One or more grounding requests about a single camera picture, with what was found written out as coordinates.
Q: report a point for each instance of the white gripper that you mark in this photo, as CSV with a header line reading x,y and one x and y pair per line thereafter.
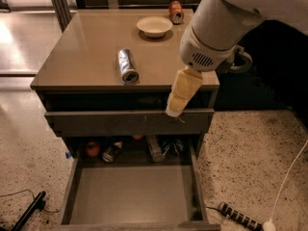
x,y
201,54

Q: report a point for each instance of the silver blue redbull can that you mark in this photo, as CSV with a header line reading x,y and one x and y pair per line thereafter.
x,y
127,66

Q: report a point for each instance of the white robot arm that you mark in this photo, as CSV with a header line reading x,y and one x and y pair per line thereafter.
x,y
210,41

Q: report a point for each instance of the orange soda can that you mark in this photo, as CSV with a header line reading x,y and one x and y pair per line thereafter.
x,y
176,13

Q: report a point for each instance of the grey drawer cabinet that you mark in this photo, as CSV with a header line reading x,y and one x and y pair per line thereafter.
x,y
81,73

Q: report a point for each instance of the grey upper drawer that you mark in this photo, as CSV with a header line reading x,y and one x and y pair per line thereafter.
x,y
127,123

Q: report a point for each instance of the dark can in drawer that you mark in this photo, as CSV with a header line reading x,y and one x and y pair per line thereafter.
x,y
111,151

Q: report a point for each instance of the grey open lower drawer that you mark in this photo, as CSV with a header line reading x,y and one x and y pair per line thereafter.
x,y
133,194

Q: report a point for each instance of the white paper bowl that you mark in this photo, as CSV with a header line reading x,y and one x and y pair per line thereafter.
x,y
154,26

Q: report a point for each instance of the small orange fruit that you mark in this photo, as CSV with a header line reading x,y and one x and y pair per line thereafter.
x,y
137,137

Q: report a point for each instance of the red apple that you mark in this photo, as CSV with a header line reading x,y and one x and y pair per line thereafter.
x,y
92,149

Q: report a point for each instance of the black power strip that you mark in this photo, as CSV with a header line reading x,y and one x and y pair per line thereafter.
x,y
241,218

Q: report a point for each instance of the blue tape piece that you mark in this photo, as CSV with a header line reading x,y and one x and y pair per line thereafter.
x,y
68,155

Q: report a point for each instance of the black bar tool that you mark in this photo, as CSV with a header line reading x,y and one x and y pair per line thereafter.
x,y
37,204

